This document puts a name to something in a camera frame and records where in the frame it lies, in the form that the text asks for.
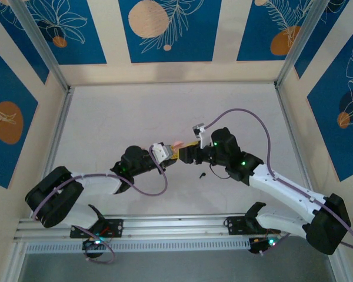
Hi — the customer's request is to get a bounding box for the purple camera cable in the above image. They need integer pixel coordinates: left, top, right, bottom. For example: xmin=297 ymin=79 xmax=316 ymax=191
xmin=32 ymin=146 xmax=169 ymax=264
xmin=204 ymin=108 xmax=353 ymax=256

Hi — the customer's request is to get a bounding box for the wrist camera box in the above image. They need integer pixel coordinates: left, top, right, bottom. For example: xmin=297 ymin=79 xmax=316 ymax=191
xmin=151 ymin=142 xmax=174 ymax=162
xmin=192 ymin=124 xmax=209 ymax=149

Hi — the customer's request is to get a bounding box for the aluminium mounting rail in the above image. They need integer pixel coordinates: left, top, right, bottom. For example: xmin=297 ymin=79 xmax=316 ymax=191
xmin=13 ymin=214 xmax=339 ymax=244

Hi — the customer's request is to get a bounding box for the aluminium side rail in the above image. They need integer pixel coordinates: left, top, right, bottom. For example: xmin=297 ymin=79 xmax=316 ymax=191
xmin=31 ymin=86 xmax=75 ymax=219
xmin=275 ymin=85 xmax=321 ymax=213

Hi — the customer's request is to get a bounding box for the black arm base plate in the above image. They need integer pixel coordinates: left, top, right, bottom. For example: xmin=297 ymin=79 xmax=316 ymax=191
xmin=225 ymin=216 xmax=282 ymax=236
xmin=69 ymin=219 xmax=124 ymax=239

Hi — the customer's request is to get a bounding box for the black controller board with LED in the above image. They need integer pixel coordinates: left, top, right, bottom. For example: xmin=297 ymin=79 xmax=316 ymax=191
xmin=248 ymin=234 xmax=280 ymax=256
xmin=82 ymin=237 xmax=108 ymax=254

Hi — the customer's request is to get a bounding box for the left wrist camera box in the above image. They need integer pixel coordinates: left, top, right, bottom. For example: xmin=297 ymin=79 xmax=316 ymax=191
xmin=151 ymin=142 xmax=174 ymax=162

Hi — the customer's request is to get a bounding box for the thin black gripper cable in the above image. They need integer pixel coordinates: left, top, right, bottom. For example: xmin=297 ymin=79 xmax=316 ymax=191
xmin=208 ymin=163 xmax=233 ymax=180

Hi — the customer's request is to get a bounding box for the aluminium frame post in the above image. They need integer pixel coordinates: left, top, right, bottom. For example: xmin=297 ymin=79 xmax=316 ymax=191
xmin=274 ymin=0 xmax=334 ymax=89
xmin=10 ymin=0 xmax=71 ymax=92

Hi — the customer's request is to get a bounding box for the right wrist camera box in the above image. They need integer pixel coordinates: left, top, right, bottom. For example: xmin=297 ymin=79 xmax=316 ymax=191
xmin=192 ymin=124 xmax=209 ymax=149

